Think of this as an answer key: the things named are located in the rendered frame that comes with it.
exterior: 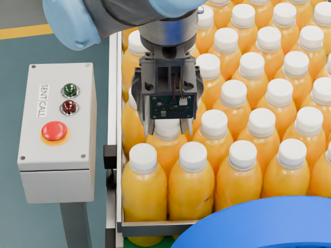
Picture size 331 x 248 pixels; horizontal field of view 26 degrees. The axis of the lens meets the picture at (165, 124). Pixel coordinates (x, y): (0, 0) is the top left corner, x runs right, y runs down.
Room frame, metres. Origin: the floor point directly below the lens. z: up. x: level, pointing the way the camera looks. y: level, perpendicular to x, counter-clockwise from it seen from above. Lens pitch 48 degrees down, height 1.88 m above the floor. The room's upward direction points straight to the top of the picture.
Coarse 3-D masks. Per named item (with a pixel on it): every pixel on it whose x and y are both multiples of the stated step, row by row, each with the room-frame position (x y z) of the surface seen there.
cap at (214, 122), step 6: (204, 114) 0.72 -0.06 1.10; (210, 114) 0.72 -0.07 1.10; (216, 114) 0.72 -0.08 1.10; (222, 114) 0.72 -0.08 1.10; (204, 120) 0.70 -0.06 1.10; (210, 120) 0.71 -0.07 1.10; (216, 120) 0.71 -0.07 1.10; (222, 120) 0.71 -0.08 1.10; (204, 126) 0.70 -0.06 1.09; (210, 126) 0.69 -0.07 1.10; (216, 126) 0.69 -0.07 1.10; (222, 126) 0.69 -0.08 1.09; (210, 132) 0.69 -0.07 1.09; (216, 132) 0.69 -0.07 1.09; (222, 132) 0.69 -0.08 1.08
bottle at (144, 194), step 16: (128, 176) 0.63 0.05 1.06; (144, 176) 0.62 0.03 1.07; (160, 176) 0.63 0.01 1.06; (128, 192) 0.62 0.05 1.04; (144, 192) 0.61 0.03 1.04; (160, 192) 0.62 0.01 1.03; (128, 208) 0.62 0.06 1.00; (144, 208) 0.61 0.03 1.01; (160, 208) 0.62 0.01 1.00; (144, 240) 0.61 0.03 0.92; (160, 240) 0.62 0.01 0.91
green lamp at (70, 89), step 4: (68, 84) 0.76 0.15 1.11; (72, 84) 0.76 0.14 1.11; (64, 88) 0.76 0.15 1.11; (68, 88) 0.75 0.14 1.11; (72, 88) 0.75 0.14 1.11; (76, 88) 0.76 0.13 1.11; (64, 92) 0.75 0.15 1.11; (68, 92) 0.75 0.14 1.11; (72, 92) 0.75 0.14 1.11; (76, 92) 0.75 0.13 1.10
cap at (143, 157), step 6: (138, 144) 0.66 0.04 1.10; (144, 144) 0.66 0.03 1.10; (132, 150) 0.65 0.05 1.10; (138, 150) 0.65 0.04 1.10; (144, 150) 0.65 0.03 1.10; (150, 150) 0.65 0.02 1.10; (132, 156) 0.64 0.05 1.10; (138, 156) 0.64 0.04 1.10; (144, 156) 0.64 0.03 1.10; (150, 156) 0.64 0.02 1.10; (156, 156) 0.64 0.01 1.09; (132, 162) 0.63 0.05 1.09; (138, 162) 0.63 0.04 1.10; (144, 162) 0.63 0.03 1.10; (150, 162) 0.63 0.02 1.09; (138, 168) 0.62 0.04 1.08; (144, 168) 0.62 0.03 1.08; (150, 168) 0.63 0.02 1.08
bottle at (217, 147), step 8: (200, 128) 0.71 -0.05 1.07; (200, 136) 0.70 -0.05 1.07; (208, 136) 0.69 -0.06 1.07; (216, 136) 0.69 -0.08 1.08; (224, 136) 0.70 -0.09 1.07; (208, 144) 0.69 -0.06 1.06; (216, 144) 0.69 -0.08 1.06; (224, 144) 0.69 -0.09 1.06; (208, 152) 0.68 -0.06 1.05; (216, 152) 0.68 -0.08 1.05; (224, 152) 0.68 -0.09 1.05; (208, 160) 0.68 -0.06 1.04; (216, 160) 0.68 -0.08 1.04; (216, 168) 0.67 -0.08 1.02
